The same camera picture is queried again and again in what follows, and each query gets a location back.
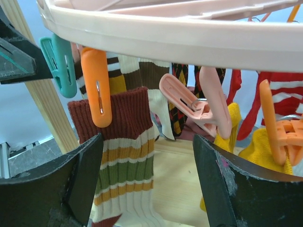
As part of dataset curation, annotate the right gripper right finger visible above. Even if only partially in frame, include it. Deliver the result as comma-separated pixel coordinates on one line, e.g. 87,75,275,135
193,135,303,227

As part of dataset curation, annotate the black argyle sock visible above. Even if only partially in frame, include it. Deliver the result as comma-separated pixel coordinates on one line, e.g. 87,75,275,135
159,63,227,137

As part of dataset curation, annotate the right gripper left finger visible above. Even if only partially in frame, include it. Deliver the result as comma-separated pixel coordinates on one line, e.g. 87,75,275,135
0,134,103,227

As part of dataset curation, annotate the beige brown sock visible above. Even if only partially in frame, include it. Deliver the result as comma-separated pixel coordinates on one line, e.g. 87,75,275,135
74,53,176,141

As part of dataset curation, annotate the maroon cuff striped sock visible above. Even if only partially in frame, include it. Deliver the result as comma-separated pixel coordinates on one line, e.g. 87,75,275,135
68,87,165,227

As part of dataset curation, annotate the pink clothespin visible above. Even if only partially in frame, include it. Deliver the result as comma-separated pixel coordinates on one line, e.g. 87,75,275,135
159,67,229,138

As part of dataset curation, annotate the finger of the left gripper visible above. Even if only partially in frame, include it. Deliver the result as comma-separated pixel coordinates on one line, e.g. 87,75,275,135
0,9,53,84

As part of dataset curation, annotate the teal clothespin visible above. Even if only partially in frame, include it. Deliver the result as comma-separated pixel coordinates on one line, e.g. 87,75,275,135
39,34,77,98

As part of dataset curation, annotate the mustard yellow sock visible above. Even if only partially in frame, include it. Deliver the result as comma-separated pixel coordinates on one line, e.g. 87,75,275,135
200,127,294,212
214,103,241,154

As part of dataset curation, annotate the red white striped sock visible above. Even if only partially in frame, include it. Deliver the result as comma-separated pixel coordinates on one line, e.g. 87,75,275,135
227,69,260,140

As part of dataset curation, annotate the orange clothespin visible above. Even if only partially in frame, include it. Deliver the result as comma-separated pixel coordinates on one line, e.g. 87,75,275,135
81,47,112,128

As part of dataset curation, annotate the pink round clip hanger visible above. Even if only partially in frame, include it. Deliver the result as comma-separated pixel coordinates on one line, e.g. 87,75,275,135
37,0,303,72

